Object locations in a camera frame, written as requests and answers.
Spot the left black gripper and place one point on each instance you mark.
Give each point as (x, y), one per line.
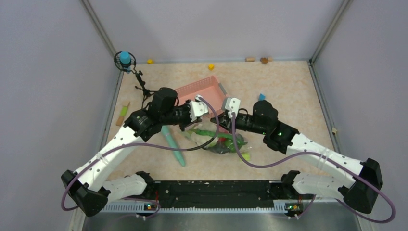
(188, 122)

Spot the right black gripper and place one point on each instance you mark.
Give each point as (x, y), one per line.
(223, 120)

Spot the green bell pepper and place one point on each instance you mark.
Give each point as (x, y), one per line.
(221, 144)

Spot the clear pink zip bag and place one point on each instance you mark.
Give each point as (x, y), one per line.
(245, 151)

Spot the pink plastic basket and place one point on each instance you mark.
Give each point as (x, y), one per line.
(210, 88)

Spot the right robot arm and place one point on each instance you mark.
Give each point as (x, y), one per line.
(346, 175)

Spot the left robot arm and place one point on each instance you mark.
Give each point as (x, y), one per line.
(89, 187)

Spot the teal silicone tool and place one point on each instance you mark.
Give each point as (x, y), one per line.
(172, 144)

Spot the blue toy block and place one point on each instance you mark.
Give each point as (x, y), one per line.
(261, 97)

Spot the wooden cork cylinder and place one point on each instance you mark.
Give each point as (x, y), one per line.
(250, 59)

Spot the brown wooden piece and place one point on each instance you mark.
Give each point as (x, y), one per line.
(264, 60)

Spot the green and wood stick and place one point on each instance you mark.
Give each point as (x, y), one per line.
(122, 114)

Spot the blue microphone on tripod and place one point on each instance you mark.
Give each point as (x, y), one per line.
(126, 62)

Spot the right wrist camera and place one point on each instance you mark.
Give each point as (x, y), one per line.
(231, 105)

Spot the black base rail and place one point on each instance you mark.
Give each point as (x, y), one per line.
(218, 193)

